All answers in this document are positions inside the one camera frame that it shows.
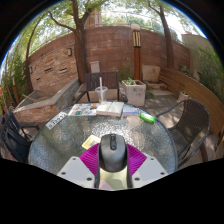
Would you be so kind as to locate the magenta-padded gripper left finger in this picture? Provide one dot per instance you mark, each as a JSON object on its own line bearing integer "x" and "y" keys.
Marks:
{"x": 77, "y": 170}

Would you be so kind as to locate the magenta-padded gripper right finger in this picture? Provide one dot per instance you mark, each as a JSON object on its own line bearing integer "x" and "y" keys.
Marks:
{"x": 150, "y": 168}

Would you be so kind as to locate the black computer mouse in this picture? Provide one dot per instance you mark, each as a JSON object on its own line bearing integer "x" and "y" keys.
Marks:
{"x": 113, "y": 154}

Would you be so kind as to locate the yellow mouse pad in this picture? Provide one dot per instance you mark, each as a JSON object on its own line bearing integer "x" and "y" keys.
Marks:
{"x": 90, "y": 142}

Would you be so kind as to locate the green packet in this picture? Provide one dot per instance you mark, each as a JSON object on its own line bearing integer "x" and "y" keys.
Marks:
{"x": 147, "y": 117}

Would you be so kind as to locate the white label strip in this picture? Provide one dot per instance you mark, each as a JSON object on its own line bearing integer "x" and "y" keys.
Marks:
{"x": 56, "y": 120}

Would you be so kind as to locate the dark wicker armchair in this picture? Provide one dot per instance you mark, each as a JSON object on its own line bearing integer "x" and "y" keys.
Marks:
{"x": 190, "y": 123}

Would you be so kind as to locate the blue book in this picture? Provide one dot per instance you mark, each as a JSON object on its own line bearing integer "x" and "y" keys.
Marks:
{"x": 130, "y": 110}

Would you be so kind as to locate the colourful printed magazine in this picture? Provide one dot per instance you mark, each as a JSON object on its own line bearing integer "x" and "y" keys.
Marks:
{"x": 83, "y": 109}

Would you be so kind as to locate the white open book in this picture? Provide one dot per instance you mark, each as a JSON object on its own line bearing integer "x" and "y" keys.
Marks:
{"x": 110, "y": 108}

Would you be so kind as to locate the black metal chair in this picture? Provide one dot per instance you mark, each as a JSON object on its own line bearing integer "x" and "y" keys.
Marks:
{"x": 13, "y": 136}

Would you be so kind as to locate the white planter box with plants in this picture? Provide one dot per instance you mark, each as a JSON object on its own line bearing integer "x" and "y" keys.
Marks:
{"x": 135, "y": 92}

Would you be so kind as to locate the small pale plant pot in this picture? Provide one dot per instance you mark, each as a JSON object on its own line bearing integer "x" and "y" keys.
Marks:
{"x": 183, "y": 96}

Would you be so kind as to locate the clear plastic cup with straw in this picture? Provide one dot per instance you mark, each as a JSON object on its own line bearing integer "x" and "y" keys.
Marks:
{"x": 101, "y": 93}

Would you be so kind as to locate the curved wooden bench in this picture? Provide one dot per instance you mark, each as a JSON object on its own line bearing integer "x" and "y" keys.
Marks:
{"x": 196, "y": 90}

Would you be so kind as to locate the dark slatted chair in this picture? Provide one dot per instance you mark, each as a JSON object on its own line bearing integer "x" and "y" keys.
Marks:
{"x": 112, "y": 80}

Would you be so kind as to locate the large forked tree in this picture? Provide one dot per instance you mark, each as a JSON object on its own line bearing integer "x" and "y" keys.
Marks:
{"x": 80, "y": 53}

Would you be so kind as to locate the slim tree trunk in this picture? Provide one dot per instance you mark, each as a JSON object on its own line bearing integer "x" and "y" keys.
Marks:
{"x": 166, "y": 40}

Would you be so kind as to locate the grey wall box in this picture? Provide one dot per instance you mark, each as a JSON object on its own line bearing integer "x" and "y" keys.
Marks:
{"x": 95, "y": 66}

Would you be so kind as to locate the wooden lamp post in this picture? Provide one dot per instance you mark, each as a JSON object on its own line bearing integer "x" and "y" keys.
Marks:
{"x": 136, "y": 53}

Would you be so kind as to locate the wall lamp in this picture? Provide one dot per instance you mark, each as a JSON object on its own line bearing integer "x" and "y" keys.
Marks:
{"x": 69, "y": 51}

